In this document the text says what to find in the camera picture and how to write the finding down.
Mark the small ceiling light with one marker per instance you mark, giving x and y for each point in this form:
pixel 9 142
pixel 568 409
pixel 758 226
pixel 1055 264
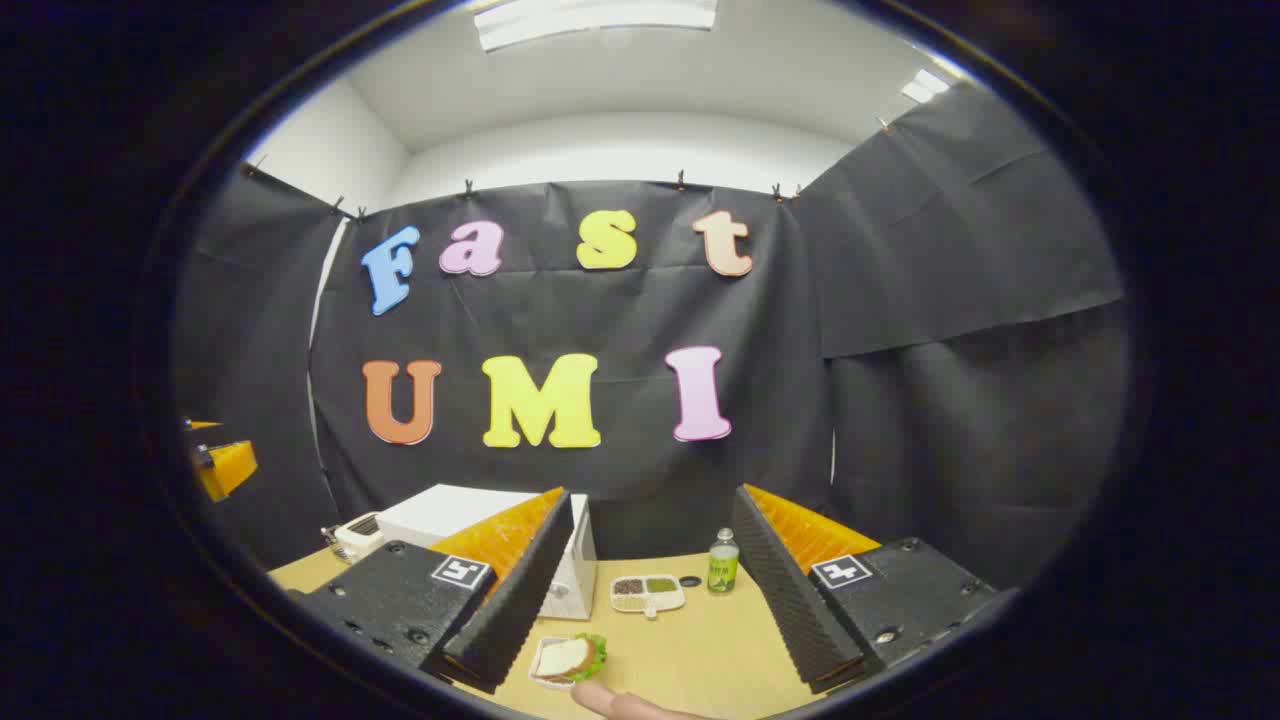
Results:
pixel 925 86

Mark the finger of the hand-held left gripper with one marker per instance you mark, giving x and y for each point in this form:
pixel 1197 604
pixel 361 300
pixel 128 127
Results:
pixel 228 468
pixel 200 425

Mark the black backdrop cloth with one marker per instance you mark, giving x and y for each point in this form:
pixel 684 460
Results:
pixel 620 310

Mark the long ceiling light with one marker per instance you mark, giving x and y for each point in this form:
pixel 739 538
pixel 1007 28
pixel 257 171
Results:
pixel 595 22

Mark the white microwave oven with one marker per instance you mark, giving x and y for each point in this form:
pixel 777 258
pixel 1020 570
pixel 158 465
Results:
pixel 440 515

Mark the lettuce sandwich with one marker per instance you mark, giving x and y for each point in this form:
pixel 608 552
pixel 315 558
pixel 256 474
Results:
pixel 565 657

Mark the white divided dish with beans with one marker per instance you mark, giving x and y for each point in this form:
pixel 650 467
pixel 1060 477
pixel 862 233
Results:
pixel 648 598

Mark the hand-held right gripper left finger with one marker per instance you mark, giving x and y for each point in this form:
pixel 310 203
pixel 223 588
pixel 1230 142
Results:
pixel 520 600

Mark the green drink bottle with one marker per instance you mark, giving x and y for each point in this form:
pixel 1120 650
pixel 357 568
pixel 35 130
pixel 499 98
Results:
pixel 722 570

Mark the cream toaster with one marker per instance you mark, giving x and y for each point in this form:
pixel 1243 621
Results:
pixel 355 540

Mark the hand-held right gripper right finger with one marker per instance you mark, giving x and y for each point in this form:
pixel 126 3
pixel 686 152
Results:
pixel 790 600

